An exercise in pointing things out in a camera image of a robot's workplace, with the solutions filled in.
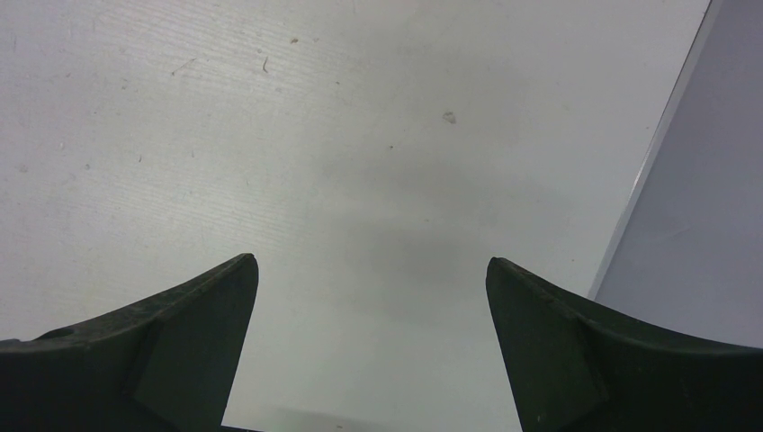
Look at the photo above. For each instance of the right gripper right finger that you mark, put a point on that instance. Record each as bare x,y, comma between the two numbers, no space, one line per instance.
576,365

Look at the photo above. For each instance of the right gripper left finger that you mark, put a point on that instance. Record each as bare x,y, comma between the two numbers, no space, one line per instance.
164,363

